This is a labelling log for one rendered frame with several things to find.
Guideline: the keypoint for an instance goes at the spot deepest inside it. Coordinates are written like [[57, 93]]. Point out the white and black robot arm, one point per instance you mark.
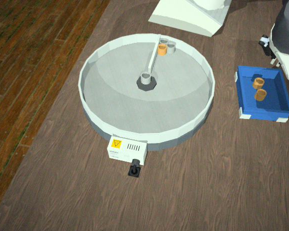
[[279, 35]]

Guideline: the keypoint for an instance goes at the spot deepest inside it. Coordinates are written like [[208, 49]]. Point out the bronze bushing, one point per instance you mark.
[[261, 95], [162, 49], [258, 83]]

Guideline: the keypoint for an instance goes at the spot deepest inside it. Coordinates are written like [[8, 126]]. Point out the blue open crate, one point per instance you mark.
[[275, 105]]

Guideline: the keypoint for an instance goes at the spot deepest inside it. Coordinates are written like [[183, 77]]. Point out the grey metal bushing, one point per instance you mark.
[[145, 78], [170, 47], [163, 41]]

